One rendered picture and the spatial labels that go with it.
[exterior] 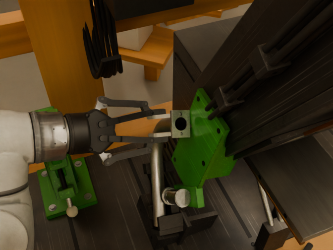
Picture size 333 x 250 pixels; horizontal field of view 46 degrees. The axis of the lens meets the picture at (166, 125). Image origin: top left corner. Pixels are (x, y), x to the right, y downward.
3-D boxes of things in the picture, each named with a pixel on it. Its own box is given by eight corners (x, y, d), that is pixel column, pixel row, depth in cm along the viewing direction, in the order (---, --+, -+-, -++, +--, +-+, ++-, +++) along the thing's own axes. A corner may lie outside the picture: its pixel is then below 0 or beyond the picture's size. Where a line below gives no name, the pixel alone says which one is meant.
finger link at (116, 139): (100, 133, 71) (99, 141, 71) (156, 137, 76) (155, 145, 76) (94, 133, 75) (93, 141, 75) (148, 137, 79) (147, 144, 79)
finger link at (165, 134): (153, 133, 76) (154, 137, 76) (185, 130, 79) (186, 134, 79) (147, 133, 79) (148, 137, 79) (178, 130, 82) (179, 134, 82)
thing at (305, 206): (368, 217, 76) (375, 209, 74) (298, 246, 72) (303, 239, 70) (264, 89, 100) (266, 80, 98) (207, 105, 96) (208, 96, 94)
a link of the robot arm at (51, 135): (32, 110, 64) (69, 107, 66) (26, 112, 72) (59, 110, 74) (37, 165, 64) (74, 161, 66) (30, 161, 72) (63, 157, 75)
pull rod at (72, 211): (80, 217, 95) (76, 205, 90) (68, 220, 94) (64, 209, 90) (75, 198, 98) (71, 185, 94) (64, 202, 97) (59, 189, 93)
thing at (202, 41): (290, 141, 114) (325, 46, 89) (195, 172, 107) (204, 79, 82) (257, 99, 126) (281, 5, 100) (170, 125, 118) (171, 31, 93)
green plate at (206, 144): (224, 194, 85) (263, 125, 72) (190, 201, 82) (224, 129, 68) (201, 155, 92) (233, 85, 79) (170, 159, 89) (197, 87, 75)
